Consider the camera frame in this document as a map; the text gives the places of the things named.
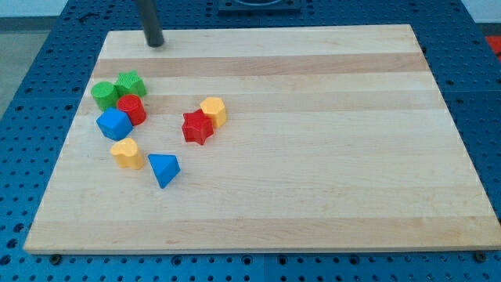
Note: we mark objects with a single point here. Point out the green star block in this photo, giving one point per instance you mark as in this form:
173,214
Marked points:
130,83

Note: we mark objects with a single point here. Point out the blue cube block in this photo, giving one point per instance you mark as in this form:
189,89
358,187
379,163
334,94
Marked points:
114,124

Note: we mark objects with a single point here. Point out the light wooden board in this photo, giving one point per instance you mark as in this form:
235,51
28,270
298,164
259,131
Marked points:
337,139

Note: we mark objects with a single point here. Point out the yellow hexagon block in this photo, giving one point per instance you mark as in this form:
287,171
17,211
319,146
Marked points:
214,108

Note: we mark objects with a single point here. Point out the black cylindrical robot arm rod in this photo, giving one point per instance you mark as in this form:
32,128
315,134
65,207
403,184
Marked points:
151,26

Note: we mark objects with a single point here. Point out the red cylinder block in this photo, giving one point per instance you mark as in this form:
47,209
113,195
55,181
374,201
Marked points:
132,105

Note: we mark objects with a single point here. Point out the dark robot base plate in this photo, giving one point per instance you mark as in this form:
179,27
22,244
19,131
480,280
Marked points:
257,6

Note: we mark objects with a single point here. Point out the red star block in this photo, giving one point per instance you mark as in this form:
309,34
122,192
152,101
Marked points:
197,127

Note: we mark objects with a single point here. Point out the yellow heart block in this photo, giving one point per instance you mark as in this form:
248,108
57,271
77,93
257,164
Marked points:
127,154

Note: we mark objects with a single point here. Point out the red object at right edge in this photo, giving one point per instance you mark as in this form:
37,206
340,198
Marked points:
494,43

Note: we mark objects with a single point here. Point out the blue triangular prism block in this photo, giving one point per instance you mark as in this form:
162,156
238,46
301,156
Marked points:
165,168

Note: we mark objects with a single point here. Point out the green cylinder block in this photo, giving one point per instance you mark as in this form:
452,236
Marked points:
105,95

